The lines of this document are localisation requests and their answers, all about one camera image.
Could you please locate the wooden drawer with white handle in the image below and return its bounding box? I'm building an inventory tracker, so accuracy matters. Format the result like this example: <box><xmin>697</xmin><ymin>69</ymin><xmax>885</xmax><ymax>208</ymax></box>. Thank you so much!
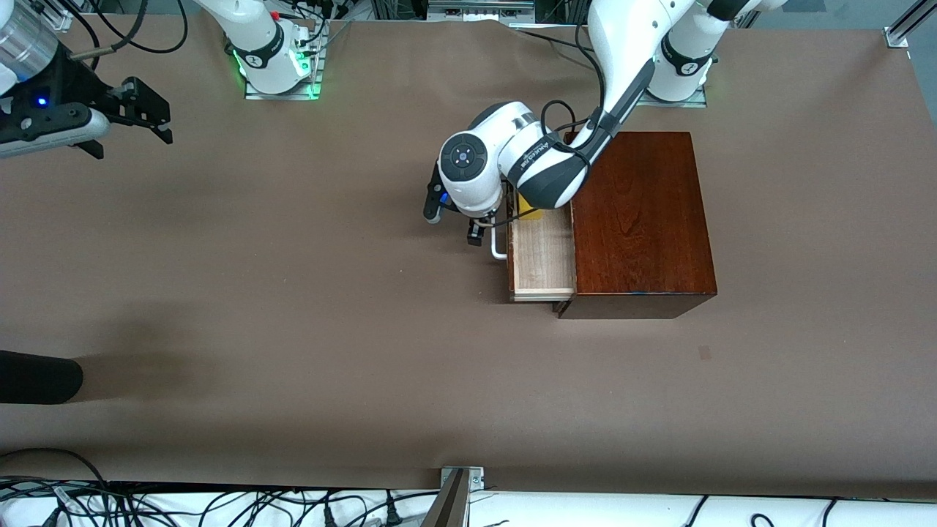
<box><xmin>491</xmin><ymin>183</ymin><xmax>578</xmax><ymax>303</ymax></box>

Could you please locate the dark wooden cabinet box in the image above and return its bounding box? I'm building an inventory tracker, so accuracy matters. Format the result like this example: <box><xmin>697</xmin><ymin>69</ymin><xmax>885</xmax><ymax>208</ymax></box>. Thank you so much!
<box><xmin>558</xmin><ymin>132</ymin><xmax>718</xmax><ymax>320</ymax></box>

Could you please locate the black cylindrical object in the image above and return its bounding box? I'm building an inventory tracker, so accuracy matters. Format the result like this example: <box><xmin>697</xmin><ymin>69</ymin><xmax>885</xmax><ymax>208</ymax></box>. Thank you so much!
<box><xmin>0</xmin><ymin>350</ymin><xmax>84</xmax><ymax>405</ymax></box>

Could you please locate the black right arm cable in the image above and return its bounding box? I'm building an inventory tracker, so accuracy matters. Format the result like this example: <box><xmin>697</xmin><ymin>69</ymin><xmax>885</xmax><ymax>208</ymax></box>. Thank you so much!
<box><xmin>62</xmin><ymin>0</ymin><xmax>190</xmax><ymax>61</ymax></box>

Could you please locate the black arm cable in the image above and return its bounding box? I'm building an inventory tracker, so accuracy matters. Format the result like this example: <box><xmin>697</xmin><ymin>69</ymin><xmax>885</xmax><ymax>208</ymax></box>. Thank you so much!
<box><xmin>62</xmin><ymin>0</ymin><xmax>190</xmax><ymax>61</ymax></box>
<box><xmin>483</xmin><ymin>22</ymin><xmax>608</xmax><ymax>229</ymax></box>

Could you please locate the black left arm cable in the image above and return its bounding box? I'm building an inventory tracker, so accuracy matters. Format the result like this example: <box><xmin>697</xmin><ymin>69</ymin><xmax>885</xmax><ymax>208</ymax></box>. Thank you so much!
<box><xmin>483</xmin><ymin>22</ymin><xmax>608</xmax><ymax>229</ymax></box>

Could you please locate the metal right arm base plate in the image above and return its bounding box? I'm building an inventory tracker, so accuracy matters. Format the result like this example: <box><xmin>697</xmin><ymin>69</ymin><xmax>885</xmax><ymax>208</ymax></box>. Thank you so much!
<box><xmin>244</xmin><ymin>20</ymin><xmax>324</xmax><ymax>101</ymax></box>

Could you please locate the black cable on table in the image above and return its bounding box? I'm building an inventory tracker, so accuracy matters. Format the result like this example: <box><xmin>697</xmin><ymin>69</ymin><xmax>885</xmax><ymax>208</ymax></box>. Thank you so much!
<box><xmin>512</xmin><ymin>22</ymin><xmax>597</xmax><ymax>59</ymax></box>

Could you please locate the aluminium frame with electronics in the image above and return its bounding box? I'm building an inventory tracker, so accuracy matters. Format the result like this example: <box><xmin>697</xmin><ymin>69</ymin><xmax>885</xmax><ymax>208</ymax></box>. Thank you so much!
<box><xmin>370</xmin><ymin>0</ymin><xmax>594</xmax><ymax>29</ymax></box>

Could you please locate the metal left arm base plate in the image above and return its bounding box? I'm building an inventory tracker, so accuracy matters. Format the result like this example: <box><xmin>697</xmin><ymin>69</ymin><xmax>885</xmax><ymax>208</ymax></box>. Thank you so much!
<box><xmin>635</xmin><ymin>81</ymin><xmax>709</xmax><ymax>108</ymax></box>

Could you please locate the aluminium profile with bracket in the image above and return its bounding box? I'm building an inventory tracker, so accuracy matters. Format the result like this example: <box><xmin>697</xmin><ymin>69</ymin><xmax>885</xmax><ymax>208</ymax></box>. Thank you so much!
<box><xmin>421</xmin><ymin>466</ymin><xmax>485</xmax><ymax>527</ymax></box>

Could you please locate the tangle of black cables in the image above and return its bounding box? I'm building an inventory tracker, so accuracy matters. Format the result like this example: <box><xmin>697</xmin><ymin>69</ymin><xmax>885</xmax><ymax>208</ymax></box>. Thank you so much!
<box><xmin>0</xmin><ymin>448</ymin><xmax>440</xmax><ymax>527</ymax></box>

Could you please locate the metal table corner bracket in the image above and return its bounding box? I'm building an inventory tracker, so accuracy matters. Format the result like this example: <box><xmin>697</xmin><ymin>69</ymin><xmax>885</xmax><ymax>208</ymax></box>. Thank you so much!
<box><xmin>884</xmin><ymin>0</ymin><xmax>927</xmax><ymax>49</ymax></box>

